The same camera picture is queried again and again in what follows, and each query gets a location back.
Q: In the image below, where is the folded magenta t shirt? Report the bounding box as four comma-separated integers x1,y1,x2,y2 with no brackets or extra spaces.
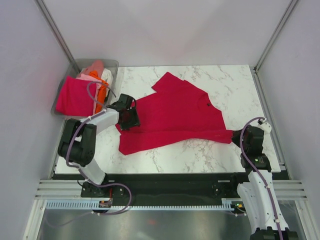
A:
55,76,95,117

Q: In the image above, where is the light pink t shirt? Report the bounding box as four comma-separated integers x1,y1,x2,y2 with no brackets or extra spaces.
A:
76,73,103,101

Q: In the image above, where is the clear plastic bin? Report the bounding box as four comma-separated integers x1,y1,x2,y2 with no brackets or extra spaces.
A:
51,58,119,119

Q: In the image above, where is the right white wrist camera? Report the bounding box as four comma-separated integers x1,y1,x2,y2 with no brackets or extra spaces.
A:
257,118,272,135

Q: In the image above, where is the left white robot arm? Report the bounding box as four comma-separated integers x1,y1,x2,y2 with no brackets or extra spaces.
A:
57,94,140,197

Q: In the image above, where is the red t shirt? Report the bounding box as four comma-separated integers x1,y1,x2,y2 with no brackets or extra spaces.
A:
118,72,233,155

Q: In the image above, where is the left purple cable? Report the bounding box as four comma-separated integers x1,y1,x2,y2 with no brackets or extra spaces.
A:
65,81,117,186

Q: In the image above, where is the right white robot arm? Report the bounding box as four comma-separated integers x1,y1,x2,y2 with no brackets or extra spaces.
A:
229,120,299,240

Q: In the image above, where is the salmon pink t shirt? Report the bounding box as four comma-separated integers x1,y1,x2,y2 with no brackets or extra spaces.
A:
83,60,104,78

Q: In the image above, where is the white slotted cable duct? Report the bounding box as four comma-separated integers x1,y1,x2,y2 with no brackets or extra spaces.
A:
45,198,242,211

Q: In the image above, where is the orange t shirt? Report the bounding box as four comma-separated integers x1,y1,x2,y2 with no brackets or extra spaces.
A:
89,71,108,114

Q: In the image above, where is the white t shirt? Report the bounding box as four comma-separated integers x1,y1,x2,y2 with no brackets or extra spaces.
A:
101,68,114,87

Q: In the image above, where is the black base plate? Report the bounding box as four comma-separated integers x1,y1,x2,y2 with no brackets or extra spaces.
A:
80,172,248,205

